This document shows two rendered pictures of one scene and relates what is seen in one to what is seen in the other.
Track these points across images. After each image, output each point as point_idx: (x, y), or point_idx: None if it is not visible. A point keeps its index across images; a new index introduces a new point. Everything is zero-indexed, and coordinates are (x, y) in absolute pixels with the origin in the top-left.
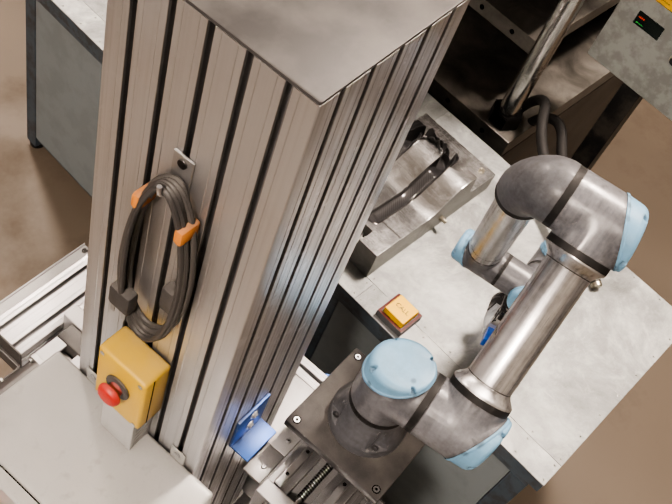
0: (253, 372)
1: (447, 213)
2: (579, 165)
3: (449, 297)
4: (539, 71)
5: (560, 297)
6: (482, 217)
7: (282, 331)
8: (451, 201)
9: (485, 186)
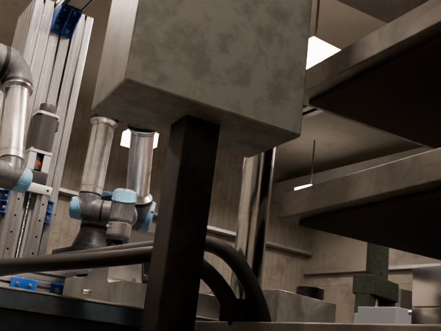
0: None
1: (94, 295)
2: (9, 46)
3: None
4: (239, 206)
5: None
6: None
7: (0, 119)
8: (96, 269)
9: (118, 297)
